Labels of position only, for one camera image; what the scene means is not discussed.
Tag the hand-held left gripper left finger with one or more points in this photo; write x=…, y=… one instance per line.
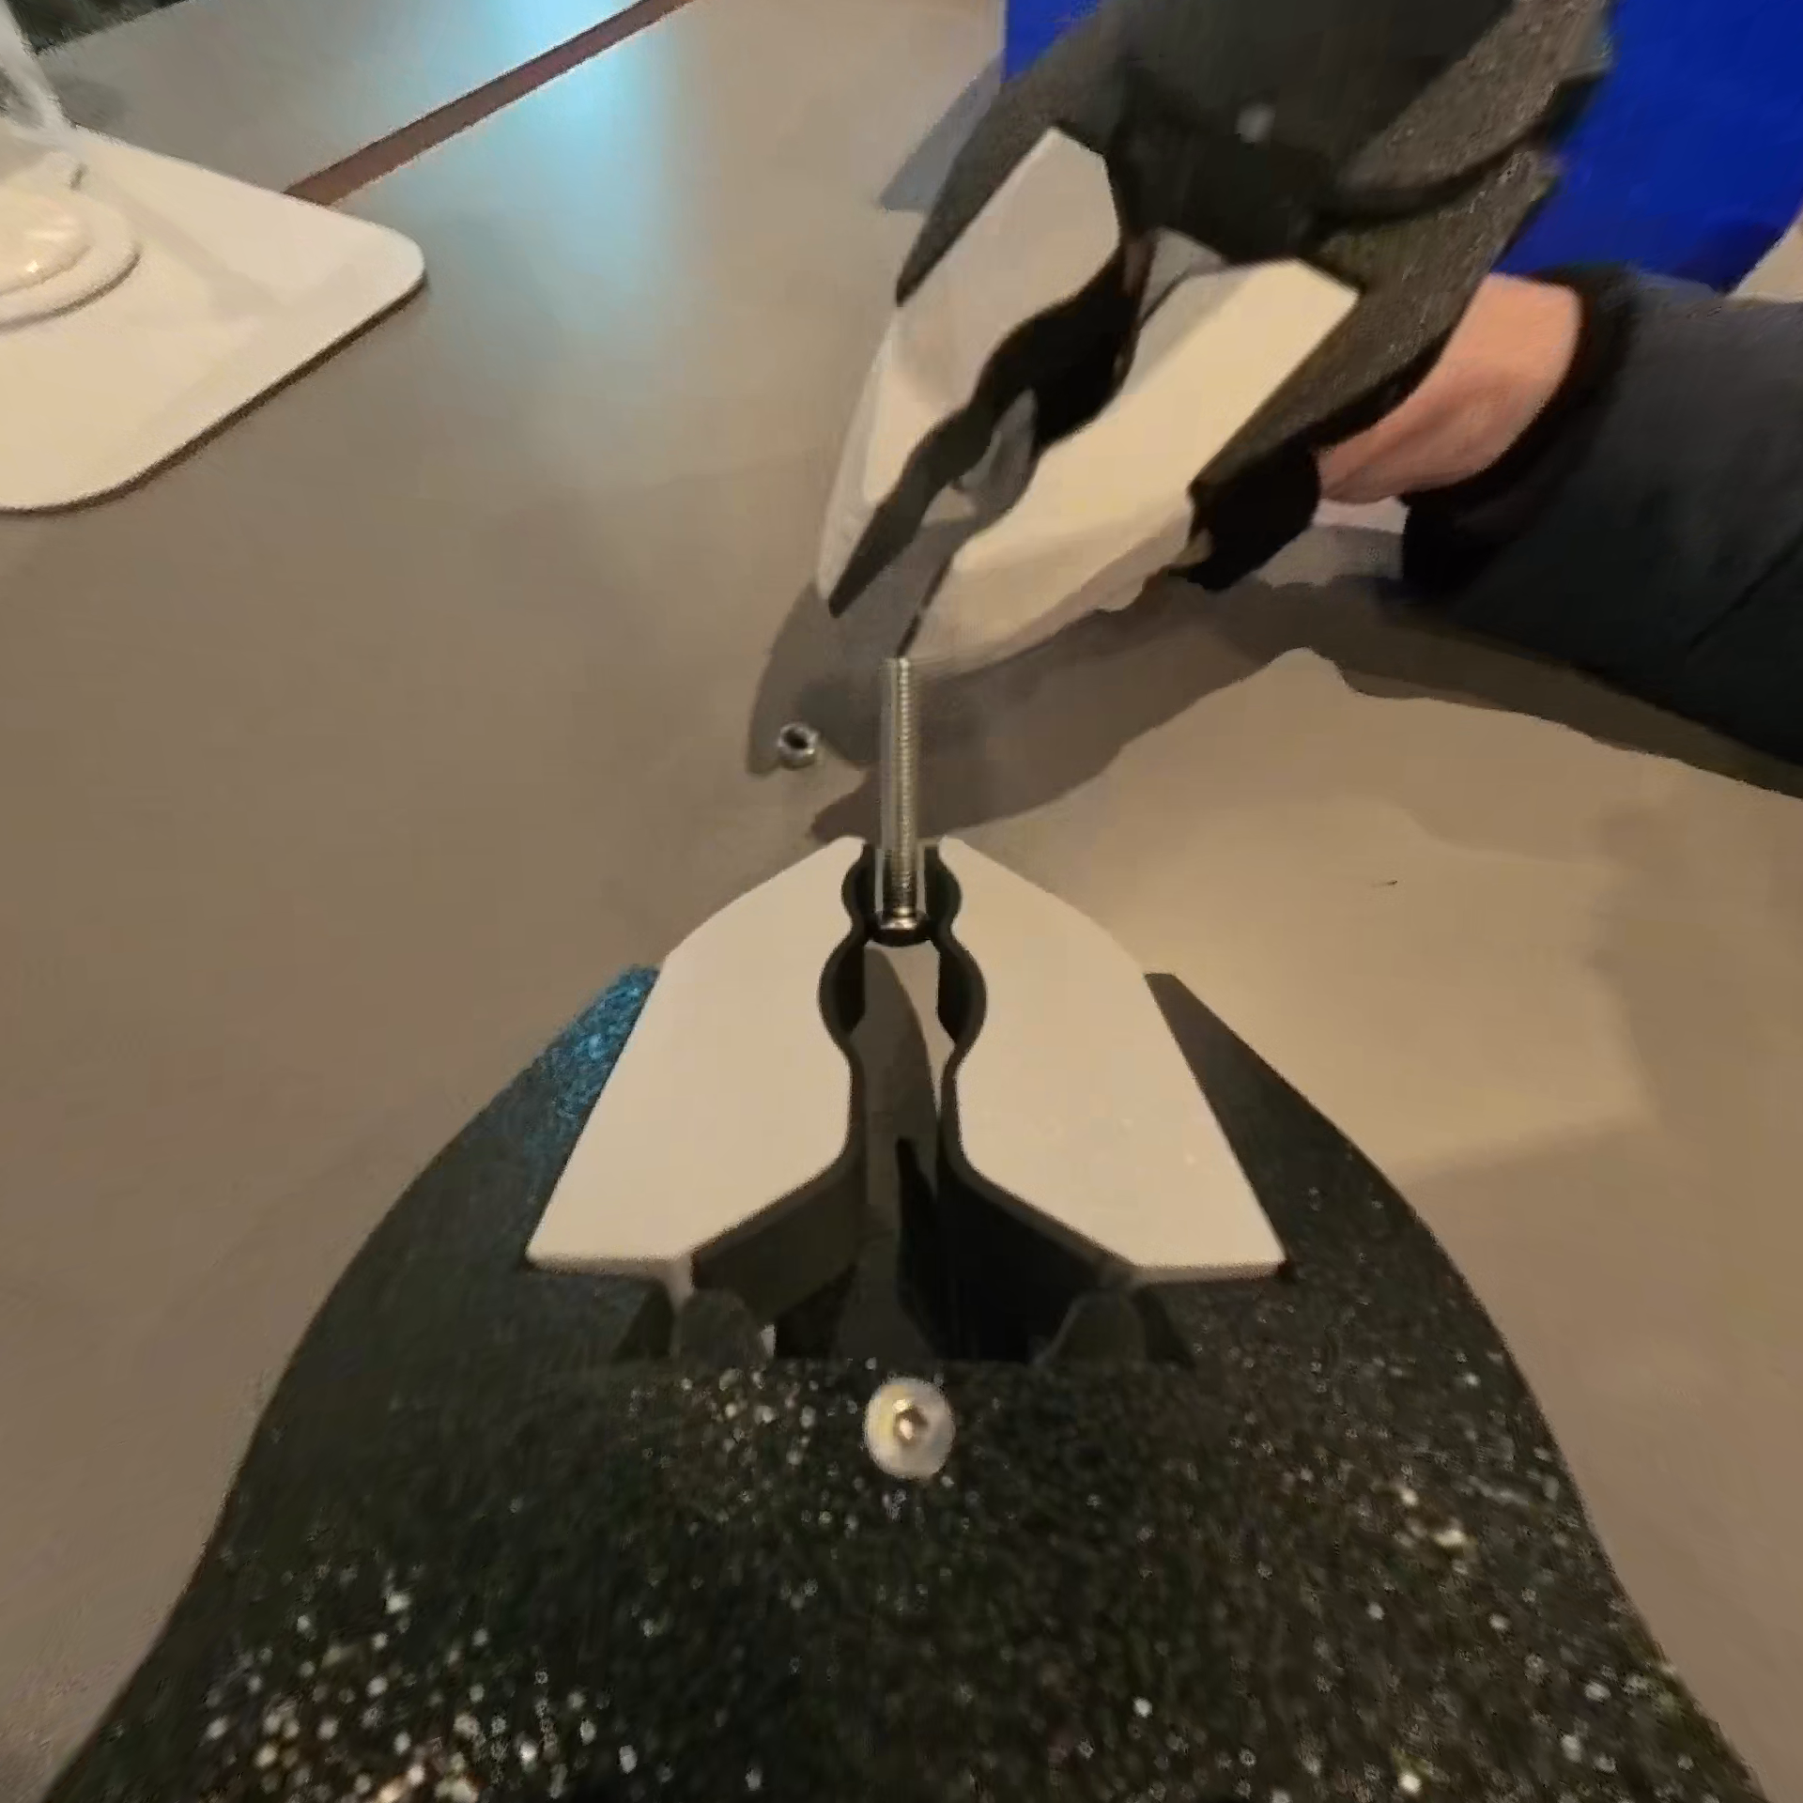
x=705, y=1112

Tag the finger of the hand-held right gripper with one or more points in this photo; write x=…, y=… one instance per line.
x=971, y=295
x=1240, y=366

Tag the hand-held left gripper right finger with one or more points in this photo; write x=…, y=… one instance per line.
x=1099, y=1112

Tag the blue plastic parts bin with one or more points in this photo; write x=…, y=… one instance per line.
x=1691, y=141

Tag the silver hex nut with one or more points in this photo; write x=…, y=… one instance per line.
x=799, y=742

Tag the silver hex bolt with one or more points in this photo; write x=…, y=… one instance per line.
x=898, y=761

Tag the person's right forearm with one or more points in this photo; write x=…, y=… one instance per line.
x=1663, y=492

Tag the person's right hand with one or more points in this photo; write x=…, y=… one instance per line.
x=1478, y=380

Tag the white document stand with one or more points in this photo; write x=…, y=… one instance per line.
x=254, y=323

